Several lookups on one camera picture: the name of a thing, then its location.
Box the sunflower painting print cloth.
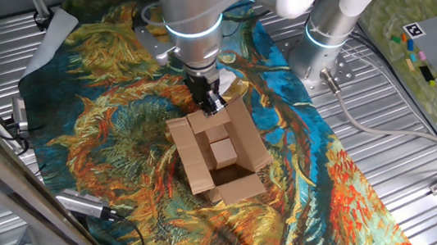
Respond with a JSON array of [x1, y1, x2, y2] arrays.
[[0, 0, 437, 245]]

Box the board with coloured blocks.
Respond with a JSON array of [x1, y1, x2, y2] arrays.
[[347, 0, 437, 124]]

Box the large cardboard box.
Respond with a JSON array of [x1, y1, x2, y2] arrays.
[[157, 86, 280, 211]]

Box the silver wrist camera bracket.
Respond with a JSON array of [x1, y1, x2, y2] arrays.
[[130, 25, 181, 68]]

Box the aluminium frame beam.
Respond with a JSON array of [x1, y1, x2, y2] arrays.
[[0, 113, 126, 245]]

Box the grey robot power hose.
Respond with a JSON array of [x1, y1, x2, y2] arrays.
[[312, 67, 437, 163]]

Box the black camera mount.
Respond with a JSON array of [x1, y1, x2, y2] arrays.
[[0, 116, 34, 157]]

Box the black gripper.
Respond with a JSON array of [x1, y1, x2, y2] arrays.
[[180, 71, 232, 120]]

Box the silver depth camera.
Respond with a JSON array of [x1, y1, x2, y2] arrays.
[[53, 187, 123, 223], [8, 97, 32, 133]]

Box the black toy block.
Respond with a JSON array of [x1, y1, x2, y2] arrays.
[[417, 65, 436, 84]]

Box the black pole clamp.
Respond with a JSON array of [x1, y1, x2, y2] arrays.
[[32, 5, 56, 34]]

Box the gold tissue pack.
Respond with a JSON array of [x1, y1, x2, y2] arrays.
[[215, 68, 252, 104]]

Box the black white marker tag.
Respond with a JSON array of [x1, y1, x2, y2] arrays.
[[401, 20, 427, 41]]

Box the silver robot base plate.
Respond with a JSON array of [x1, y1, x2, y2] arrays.
[[275, 34, 360, 102]]

